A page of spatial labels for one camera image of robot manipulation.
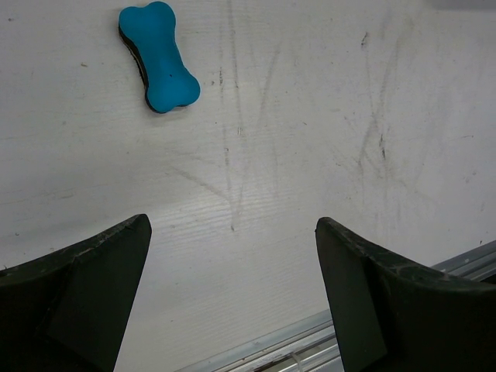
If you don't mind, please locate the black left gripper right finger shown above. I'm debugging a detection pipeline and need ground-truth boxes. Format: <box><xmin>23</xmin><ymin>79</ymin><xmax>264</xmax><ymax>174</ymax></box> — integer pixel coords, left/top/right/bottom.
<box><xmin>315</xmin><ymin>218</ymin><xmax>495</xmax><ymax>371</ymax></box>

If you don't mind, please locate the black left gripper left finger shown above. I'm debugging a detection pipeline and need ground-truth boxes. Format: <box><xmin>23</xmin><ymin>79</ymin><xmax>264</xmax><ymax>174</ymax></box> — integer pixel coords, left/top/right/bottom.
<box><xmin>1</xmin><ymin>214</ymin><xmax>151</xmax><ymax>371</ymax></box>

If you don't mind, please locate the aluminium table frame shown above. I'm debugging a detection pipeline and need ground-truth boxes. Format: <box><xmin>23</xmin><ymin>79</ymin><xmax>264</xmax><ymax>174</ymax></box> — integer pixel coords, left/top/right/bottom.
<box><xmin>182</xmin><ymin>241</ymin><xmax>495</xmax><ymax>371</ymax></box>

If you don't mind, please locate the blue bone shaped eraser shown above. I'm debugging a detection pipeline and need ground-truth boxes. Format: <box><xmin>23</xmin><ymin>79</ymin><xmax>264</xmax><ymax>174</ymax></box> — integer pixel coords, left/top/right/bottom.
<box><xmin>118</xmin><ymin>1</ymin><xmax>201</xmax><ymax>114</ymax></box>

